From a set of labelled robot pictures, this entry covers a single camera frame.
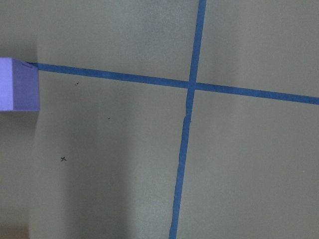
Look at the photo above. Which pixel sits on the purple foam block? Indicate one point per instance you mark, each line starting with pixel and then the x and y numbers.
pixel 19 86

